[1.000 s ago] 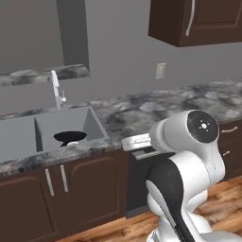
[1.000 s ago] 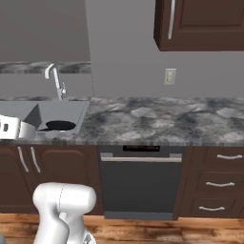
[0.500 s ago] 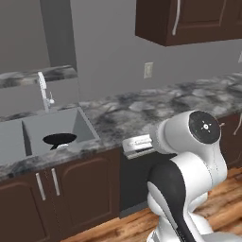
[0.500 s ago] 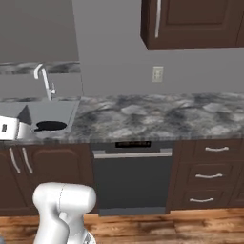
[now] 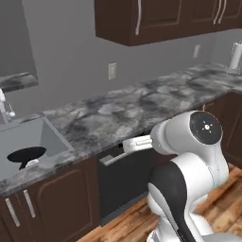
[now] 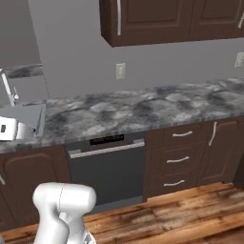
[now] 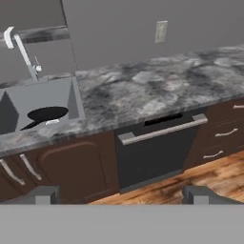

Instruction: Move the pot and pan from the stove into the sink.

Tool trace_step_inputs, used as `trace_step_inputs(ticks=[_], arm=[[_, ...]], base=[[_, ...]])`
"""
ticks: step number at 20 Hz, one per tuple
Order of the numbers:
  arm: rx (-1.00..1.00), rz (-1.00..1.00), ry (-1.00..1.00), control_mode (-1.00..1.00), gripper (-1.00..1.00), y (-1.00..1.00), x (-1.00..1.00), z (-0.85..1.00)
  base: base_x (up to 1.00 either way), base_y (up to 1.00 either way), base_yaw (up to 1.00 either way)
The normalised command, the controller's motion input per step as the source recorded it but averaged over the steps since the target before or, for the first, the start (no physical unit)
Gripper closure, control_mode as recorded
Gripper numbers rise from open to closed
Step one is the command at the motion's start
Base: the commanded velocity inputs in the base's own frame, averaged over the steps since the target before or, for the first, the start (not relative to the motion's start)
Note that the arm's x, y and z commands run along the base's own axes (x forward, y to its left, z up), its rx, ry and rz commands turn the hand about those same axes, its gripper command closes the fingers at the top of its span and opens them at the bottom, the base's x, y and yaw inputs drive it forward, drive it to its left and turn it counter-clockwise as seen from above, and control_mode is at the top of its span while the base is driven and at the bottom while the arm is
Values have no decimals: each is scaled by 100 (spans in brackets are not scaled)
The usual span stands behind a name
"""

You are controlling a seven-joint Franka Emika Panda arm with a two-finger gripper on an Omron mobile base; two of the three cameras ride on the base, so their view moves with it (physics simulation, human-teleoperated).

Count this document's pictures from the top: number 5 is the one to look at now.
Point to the small white object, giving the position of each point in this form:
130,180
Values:
32,163

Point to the dark brown corner lower cupboards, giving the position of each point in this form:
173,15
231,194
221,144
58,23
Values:
231,126

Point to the white paper towel roll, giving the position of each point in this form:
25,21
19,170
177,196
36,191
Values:
235,56

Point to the dark brown cupboard door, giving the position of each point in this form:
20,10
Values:
160,17
233,12
201,14
67,204
8,220

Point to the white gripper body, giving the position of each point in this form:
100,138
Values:
135,144

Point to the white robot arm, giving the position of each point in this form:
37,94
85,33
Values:
201,176

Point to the dark brown upper cupboard door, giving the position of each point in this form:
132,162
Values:
201,14
160,17
233,12

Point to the grey sink basin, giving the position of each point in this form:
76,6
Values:
28,138

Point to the white wall socket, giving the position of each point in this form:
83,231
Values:
196,51
112,71

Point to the dark brown lower cupboard door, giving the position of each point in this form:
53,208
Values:
8,220
67,204

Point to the black frying pan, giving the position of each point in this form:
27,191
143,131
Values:
26,153

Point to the black dishwasher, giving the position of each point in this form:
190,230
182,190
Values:
123,186

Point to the silver sink tap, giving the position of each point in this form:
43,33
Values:
3,107

